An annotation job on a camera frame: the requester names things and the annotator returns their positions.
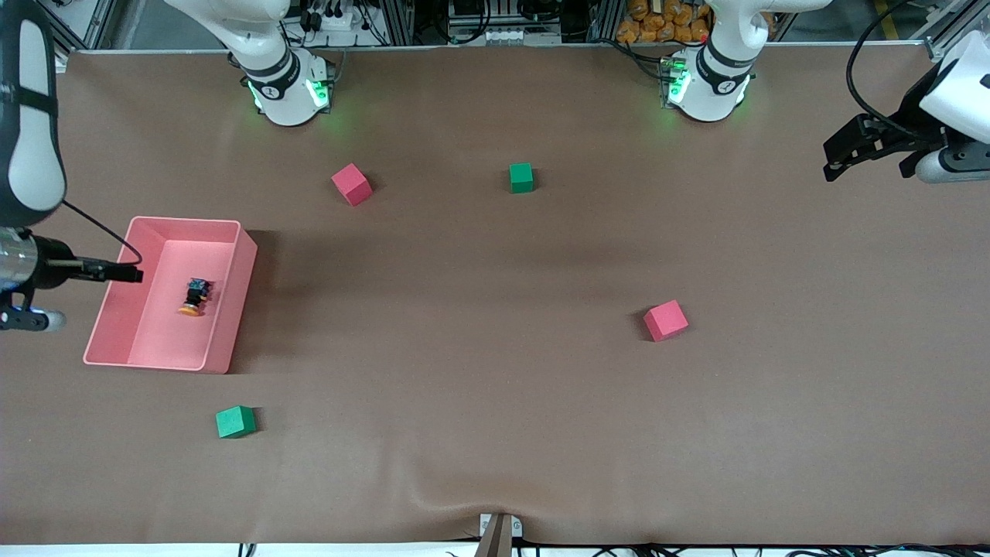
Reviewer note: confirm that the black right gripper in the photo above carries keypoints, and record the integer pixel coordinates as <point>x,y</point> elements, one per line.
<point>52,262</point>

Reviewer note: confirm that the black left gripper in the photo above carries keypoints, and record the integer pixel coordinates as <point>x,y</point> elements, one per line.
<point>906,127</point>

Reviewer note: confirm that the aluminium frame profile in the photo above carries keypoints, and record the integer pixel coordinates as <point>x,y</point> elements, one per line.
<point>603,19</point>
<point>85,23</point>
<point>398,23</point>
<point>940,45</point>

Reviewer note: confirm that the long white power strip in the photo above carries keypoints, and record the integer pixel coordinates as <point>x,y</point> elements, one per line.
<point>518,36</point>

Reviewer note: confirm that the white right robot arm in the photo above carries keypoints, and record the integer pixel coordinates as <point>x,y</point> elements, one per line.
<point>278,85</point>

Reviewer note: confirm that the black electronics box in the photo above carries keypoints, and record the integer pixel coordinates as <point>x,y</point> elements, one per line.
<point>479,8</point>

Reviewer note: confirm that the green foam cube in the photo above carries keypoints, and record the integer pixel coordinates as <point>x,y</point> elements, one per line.
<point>521,178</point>
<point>235,422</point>

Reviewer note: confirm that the white power strip with plugs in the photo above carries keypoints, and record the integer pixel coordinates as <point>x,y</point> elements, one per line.
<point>340,27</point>

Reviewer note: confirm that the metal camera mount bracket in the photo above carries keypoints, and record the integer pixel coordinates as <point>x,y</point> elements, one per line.
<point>499,538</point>

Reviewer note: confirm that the orange and black push button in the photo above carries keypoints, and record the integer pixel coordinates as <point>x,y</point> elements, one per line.
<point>193,298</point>

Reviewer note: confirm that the pile of orange items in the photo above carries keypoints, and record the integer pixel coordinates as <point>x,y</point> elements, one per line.
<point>642,27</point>

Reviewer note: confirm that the pink foam cube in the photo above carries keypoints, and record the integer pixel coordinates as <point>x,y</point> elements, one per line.
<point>352,184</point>
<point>665,320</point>

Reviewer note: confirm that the pink plastic bin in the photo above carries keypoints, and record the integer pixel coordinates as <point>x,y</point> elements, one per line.
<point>155,309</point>

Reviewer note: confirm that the brown table cover sheet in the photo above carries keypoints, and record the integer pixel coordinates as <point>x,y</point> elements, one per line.
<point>495,387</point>

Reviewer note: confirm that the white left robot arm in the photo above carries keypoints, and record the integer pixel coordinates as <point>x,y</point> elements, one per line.
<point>715,77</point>

